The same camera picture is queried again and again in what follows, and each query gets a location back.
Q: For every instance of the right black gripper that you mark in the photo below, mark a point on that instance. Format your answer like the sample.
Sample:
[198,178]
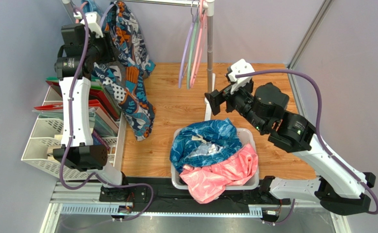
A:
[223,99]

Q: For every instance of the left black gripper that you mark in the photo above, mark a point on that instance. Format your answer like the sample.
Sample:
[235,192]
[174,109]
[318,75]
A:
[111,53]

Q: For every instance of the patterned blue orange shorts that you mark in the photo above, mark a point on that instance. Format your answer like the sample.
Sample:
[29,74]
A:
[124,78]

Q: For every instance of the purple notched hanger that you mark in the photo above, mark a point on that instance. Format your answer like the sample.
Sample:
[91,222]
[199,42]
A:
[103,18]

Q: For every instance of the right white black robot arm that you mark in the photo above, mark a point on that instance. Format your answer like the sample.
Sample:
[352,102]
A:
[339,190]

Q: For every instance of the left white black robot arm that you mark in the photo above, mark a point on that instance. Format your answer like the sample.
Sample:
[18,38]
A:
[82,48]

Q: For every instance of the pink hanger holding shorts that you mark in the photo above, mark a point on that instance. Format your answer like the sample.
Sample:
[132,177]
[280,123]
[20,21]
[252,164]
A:
[80,8]

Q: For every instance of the light blue hung shorts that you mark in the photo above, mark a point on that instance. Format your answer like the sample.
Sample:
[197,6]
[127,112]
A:
[91,6]

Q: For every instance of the pink hanger on rack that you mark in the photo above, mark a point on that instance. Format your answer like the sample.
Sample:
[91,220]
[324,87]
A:
[199,44]

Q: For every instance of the green hanger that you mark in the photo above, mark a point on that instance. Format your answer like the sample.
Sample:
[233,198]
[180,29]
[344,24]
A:
[190,63]

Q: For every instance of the purple plain hanger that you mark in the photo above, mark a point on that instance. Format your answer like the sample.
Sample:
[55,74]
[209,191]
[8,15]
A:
[186,46]

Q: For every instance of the pink shorts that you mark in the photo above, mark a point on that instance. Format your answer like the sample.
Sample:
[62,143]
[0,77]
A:
[207,183]

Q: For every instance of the white rack base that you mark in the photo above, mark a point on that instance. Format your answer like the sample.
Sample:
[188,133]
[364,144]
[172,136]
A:
[209,106]

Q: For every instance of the green folder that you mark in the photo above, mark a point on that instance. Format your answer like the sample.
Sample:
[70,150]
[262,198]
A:
[94,84]

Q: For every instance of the red clipboard folder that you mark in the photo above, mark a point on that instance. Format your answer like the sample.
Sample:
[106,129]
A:
[96,93]

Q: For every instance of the white laundry basket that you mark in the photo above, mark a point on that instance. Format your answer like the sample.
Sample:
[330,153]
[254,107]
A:
[246,137]

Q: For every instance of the red flat folder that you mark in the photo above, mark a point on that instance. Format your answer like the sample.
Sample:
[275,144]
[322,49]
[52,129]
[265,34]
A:
[58,106]

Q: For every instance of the metal clothes rack pole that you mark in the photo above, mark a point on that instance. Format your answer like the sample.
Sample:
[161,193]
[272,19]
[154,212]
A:
[210,20]

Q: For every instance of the white file organizer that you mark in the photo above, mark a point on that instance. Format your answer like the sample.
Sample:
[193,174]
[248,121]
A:
[42,137]

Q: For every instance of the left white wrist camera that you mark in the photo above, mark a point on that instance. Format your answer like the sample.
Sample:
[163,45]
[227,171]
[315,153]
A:
[93,20]

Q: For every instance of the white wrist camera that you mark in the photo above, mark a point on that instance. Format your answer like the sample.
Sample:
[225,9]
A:
[239,74]
[93,20]

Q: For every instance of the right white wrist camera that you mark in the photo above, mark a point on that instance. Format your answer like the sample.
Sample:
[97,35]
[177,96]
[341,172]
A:
[239,74]

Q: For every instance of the metal clothes rack rail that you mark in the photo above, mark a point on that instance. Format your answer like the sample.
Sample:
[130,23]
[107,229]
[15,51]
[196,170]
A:
[185,3]

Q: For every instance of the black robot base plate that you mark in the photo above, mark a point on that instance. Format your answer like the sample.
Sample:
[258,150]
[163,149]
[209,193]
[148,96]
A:
[161,195]

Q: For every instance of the aluminium frame post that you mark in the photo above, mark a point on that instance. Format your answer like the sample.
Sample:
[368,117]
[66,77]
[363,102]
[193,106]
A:
[310,32]

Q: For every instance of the slotted cable duct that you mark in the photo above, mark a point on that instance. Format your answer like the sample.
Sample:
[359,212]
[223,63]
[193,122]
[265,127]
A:
[115,210]

